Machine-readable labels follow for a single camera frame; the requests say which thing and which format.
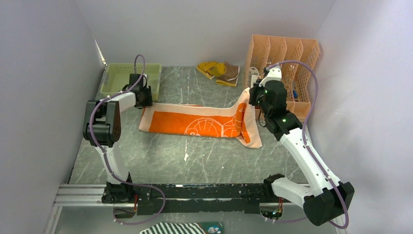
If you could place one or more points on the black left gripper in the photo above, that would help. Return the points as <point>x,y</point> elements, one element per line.
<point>149,102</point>

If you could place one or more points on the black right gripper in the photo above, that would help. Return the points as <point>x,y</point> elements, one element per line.
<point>253,91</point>

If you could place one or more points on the orange white patterned towel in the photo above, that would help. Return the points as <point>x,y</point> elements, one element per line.
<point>237,121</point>

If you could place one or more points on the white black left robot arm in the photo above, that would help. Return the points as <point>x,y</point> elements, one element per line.
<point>102,129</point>

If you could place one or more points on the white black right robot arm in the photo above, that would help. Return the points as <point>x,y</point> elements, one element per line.
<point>326,199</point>

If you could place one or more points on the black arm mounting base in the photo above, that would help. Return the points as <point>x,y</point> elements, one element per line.
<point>149,199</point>

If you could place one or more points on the white red paper card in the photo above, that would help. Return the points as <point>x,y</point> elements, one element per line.
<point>253,75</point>

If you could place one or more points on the green plastic basket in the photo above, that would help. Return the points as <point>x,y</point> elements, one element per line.
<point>116,76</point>

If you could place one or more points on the orange plastic file organizer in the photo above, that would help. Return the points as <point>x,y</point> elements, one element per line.
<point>267,50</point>

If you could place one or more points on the yellow brown folded towel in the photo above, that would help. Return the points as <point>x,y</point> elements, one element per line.
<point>224,73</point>

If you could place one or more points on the black white striped towel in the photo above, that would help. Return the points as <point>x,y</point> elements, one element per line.
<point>174,228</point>

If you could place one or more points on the teal patterned cloth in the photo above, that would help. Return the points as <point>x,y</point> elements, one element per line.
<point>211,227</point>

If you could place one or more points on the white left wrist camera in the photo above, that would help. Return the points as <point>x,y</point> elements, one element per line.
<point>141,80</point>

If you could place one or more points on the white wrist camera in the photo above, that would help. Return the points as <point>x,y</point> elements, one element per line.
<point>273,74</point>
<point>141,80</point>

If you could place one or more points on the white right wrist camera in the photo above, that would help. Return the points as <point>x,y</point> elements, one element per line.
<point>273,74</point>

